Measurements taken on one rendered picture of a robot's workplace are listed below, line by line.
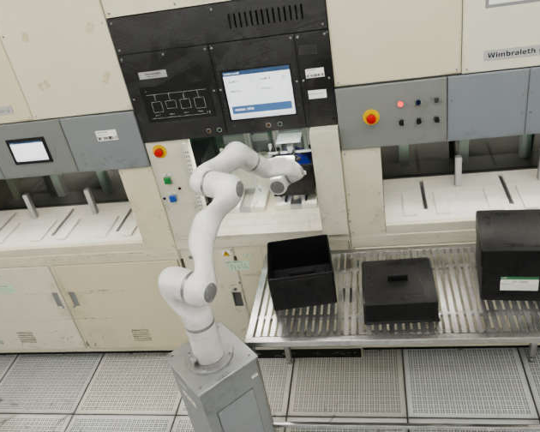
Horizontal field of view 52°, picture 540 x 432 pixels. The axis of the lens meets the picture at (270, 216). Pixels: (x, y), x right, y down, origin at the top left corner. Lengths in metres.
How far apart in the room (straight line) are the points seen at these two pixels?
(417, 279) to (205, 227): 0.89
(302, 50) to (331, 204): 0.70
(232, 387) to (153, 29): 1.46
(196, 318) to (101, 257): 1.10
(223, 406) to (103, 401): 1.24
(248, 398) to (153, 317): 1.06
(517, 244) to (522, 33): 0.79
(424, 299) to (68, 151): 1.72
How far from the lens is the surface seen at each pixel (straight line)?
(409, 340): 2.26
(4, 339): 3.87
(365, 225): 2.66
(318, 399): 3.07
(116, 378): 3.52
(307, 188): 2.81
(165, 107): 2.51
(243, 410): 2.41
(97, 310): 3.37
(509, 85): 2.41
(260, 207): 2.88
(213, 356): 2.25
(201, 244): 2.04
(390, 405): 3.03
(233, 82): 2.39
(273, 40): 2.31
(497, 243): 2.31
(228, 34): 2.34
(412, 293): 2.30
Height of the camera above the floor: 2.37
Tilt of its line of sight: 32 degrees down
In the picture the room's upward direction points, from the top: 11 degrees counter-clockwise
